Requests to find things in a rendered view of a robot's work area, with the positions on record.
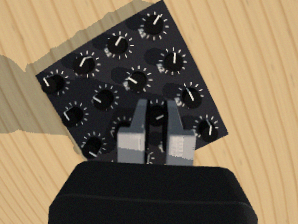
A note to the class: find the black knob box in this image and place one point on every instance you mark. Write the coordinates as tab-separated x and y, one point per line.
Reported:
147	52

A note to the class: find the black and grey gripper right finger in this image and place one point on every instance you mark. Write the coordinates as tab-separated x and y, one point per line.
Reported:
180	143

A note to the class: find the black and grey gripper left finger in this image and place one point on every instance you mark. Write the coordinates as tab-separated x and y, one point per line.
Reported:
131	141

